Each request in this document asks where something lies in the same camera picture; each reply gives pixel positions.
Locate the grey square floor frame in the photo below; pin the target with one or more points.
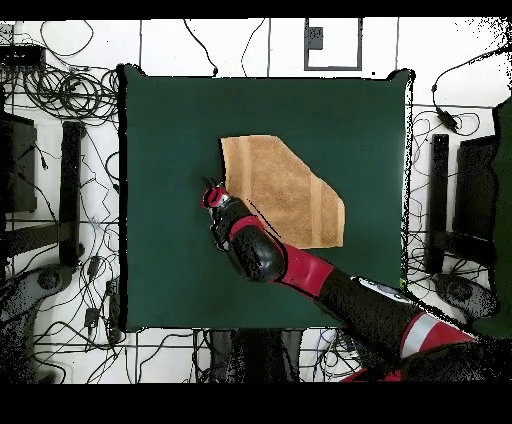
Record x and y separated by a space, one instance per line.
332 68

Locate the small dark grey box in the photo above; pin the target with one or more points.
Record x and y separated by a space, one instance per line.
315 38

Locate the dark rectangular box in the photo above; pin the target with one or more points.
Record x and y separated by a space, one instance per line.
18 160
476 188

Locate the flat black device box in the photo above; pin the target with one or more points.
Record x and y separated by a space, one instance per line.
22 56

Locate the tan terry towel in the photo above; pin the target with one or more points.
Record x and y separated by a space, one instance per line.
280 188

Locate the dark green table cloth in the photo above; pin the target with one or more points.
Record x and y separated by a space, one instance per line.
180 120

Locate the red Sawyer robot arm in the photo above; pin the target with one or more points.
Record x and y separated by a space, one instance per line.
308 272

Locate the black stand column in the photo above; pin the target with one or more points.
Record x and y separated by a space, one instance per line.
256 356

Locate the black power strip with plugs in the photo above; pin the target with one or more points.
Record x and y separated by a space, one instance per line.
114 312

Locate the small black power adapter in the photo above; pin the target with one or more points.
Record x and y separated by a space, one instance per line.
91 318
94 266

